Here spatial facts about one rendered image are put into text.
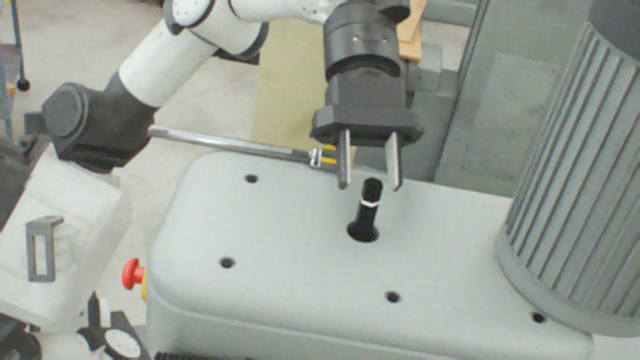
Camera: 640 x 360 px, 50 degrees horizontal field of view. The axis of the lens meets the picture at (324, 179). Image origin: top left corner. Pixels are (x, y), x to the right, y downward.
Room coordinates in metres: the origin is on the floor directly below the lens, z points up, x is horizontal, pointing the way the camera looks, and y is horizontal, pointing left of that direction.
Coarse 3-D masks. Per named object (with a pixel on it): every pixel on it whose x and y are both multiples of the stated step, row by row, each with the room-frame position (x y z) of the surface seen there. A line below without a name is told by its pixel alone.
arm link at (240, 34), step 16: (224, 0) 0.91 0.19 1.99; (240, 0) 0.90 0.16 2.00; (256, 0) 0.88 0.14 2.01; (272, 0) 0.86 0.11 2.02; (208, 16) 0.89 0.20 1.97; (224, 16) 0.90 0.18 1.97; (240, 16) 0.91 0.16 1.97; (256, 16) 0.89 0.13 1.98; (272, 16) 0.88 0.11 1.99; (288, 16) 0.86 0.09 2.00; (208, 32) 0.90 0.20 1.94; (224, 32) 0.91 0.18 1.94; (240, 32) 0.92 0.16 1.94; (256, 32) 0.94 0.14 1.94; (224, 48) 0.93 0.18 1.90; (240, 48) 0.93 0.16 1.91; (256, 48) 0.94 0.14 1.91
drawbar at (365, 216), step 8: (368, 184) 0.59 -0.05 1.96; (376, 184) 0.59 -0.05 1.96; (368, 192) 0.58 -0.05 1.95; (376, 192) 0.58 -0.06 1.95; (360, 200) 0.59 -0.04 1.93; (368, 200) 0.58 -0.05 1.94; (376, 200) 0.58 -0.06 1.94; (360, 208) 0.58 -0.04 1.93; (368, 208) 0.58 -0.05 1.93; (376, 208) 0.59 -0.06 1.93; (360, 216) 0.58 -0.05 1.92; (368, 216) 0.58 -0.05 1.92; (360, 224) 0.58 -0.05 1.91; (368, 224) 0.58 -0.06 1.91; (352, 232) 0.59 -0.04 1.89; (360, 232) 0.58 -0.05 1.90; (368, 232) 0.58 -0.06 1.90; (360, 240) 0.58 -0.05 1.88; (368, 240) 0.59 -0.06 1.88
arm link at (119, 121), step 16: (112, 80) 0.93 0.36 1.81; (96, 96) 0.90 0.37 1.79; (112, 96) 0.91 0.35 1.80; (128, 96) 0.90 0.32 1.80; (96, 112) 0.88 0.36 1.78; (112, 112) 0.90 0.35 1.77; (128, 112) 0.90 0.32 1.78; (144, 112) 0.91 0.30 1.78; (96, 128) 0.87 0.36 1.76; (112, 128) 0.89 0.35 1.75; (128, 128) 0.91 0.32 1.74; (144, 128) 0.94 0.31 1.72; (96, 144) 0.89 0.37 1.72; (112, 144) 0.90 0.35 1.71; (128, 144) 0.92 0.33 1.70
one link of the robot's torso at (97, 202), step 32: (0, 160) 0.82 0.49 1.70; (32, 160) 0.92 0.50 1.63; (0, 192) 0.79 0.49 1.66; (32, 192) 0.81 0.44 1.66; (64, 192) 0.83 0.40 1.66; (96, 192) 0.84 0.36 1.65; (128, 192) 0.96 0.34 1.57; (0, 224) 0.77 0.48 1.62; (96, 224) 0.82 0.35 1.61; (128, 224) 0.86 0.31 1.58; (0, 256) 0.74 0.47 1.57; (96, 256) 0.80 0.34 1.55; (0, 288) 0.72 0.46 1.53; (32, 320) 0.71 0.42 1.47; (64, 320) 0.74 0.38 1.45
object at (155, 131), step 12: (156, 132) 0.69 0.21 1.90; (168, 132) 0.70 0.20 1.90; (180, 132) 0.70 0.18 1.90; (192, 132) 0.71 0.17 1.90; (204, 144) 0.69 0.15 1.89; (216, 144) 0.69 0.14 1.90; (228, 144) 0.70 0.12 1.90; (240, 144) 0.70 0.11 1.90; (252, 144) 0.70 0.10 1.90; (264, 144) 0.71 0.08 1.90; (276, 156) 0.70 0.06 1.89; (288, 156) 0.70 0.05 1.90; (300, 156) 0.70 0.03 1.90; (312, 156) 0.70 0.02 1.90; (324, 156) 0.72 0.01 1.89; (312, 168) 0.69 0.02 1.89; (324, 168) 0.69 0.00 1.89
